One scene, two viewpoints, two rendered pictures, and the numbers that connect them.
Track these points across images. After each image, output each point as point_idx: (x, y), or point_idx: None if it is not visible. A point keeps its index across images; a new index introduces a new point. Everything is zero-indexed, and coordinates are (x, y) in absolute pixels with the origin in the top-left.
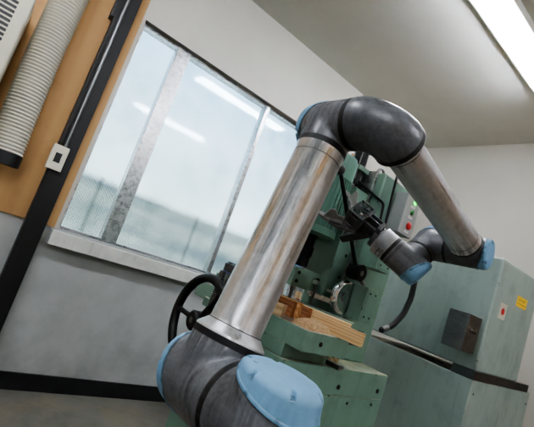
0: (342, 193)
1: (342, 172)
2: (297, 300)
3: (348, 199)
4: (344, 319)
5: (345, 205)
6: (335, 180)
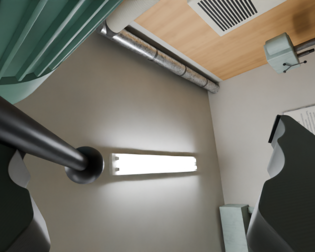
0: (62, 141)
1: (92, 179)
2: None
3: (29, 177)
4: None
5: (21, 132)
6: (24, 72)
